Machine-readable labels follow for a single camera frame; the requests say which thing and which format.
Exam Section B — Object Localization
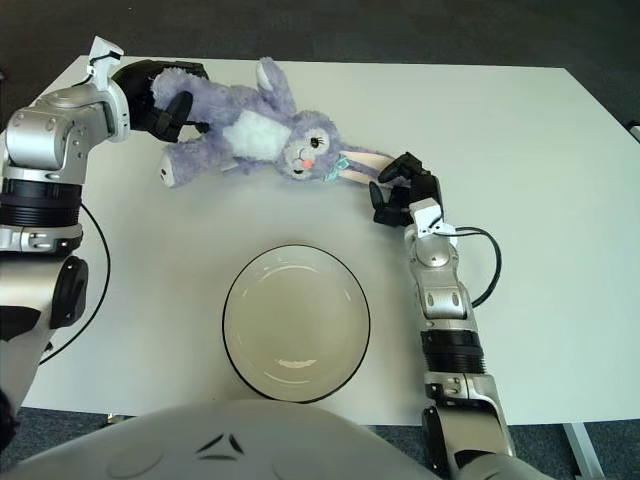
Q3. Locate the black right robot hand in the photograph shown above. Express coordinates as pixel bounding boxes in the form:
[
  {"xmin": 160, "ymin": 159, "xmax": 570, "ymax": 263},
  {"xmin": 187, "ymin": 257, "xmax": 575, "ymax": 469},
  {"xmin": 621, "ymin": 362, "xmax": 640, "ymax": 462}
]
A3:
[{"xmin": 368, "ymin": 151, "xmax": 444, "ymax": 229}]

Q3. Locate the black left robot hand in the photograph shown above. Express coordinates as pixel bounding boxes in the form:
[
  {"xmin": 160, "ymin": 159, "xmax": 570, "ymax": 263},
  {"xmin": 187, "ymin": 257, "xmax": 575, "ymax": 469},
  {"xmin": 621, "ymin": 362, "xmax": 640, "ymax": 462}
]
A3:
[{"xmin": 110, "ymin": 58, "xmax": 209, "ymax": 144}]

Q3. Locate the purple plush bunny doll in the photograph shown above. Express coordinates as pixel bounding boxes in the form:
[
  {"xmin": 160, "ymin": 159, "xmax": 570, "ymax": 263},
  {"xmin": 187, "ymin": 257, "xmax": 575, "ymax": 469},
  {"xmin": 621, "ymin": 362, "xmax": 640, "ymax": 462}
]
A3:
[{"xmin": 149, "ymin": 56, "xmax": 401, "ymax": 189}]

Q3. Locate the white plate with black rim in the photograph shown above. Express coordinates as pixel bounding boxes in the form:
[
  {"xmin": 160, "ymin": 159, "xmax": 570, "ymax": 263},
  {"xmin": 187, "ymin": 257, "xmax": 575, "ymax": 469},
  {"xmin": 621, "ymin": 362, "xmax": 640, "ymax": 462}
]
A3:
[{"xmin": 222, "ymin": 243, "xmax": 372, "ymax": 404}]

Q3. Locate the white table leg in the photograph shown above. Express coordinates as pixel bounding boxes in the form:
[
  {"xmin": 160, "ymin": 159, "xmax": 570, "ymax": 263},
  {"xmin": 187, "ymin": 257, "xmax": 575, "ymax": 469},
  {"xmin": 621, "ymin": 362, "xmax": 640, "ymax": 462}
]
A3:
[{"xmin": 562, "ymin": 423, "xmax": 609, "ymax": 480}]

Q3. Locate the grey robot torso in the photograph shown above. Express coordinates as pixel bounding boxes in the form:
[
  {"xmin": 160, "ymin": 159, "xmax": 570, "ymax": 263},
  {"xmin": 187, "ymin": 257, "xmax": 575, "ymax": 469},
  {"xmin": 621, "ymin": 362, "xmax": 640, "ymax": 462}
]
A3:
[{"xmin": 14, "ymin": 398, "xmax": 446, "ymax": 480}]

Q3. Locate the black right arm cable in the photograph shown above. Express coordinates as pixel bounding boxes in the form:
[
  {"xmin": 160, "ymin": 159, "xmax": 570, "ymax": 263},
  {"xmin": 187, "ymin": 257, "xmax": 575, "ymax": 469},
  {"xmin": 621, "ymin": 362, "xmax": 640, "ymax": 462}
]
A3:
[{"xmin": 437, "ymin": 226, "xmax": 504, "ymax": 307}]

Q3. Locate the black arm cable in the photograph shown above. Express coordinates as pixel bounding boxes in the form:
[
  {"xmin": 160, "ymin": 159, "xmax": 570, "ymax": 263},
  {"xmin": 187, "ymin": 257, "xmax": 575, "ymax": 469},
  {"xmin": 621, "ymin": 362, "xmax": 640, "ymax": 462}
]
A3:
[
  {"xmin": 437, "ymin": 226, "xmax": 504, "ymax": 307},
  {"xmin": 39, "ymin": 199, "xmax": 111, "ymax": 364}
]

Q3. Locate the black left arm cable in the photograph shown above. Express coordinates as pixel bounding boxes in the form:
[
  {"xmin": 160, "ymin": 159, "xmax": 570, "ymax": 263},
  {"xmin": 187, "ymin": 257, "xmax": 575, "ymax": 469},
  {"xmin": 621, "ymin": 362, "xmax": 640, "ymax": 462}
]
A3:
[{"xmin": 39, "ymin": 199, "xmax": 111, "ymax": 364}]

